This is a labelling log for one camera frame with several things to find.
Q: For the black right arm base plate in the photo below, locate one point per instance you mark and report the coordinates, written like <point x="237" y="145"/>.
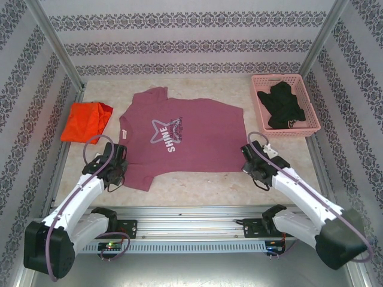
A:
<point x="252" y="228"/>

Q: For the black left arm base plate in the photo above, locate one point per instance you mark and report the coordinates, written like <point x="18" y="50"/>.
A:
<point x="128" y="228"/>

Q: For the pink perforated plastic basket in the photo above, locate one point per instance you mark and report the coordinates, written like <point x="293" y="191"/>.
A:
<point x="311" y="119"/>

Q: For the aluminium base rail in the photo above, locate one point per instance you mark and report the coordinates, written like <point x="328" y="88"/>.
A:
<point x="191" y="224"/>

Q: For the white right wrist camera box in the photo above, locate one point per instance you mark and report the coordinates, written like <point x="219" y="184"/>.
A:
<point x="270" y="150"/>

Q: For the maroon star print t-shirt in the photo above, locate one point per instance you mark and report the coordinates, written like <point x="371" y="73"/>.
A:
<point x="197" y="134"/>

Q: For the aluminium frame post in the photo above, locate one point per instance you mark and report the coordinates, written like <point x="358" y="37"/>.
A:
<point x="57" y="45"/>
<point x="323" y="39"/>

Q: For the orange t-shirt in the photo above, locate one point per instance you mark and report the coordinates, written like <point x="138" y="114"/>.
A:
<point x="83" y="122"/>

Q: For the black embroidered t-shirt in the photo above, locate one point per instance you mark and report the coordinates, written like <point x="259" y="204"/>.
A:
<point x="279" y="104"/>

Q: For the small controller board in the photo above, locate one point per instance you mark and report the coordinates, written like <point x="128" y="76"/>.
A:
<point x="109" y="245"/>
<point x="275" y="246"/>

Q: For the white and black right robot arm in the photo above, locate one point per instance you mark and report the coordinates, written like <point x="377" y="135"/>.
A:
<point x="302" y="194"/>

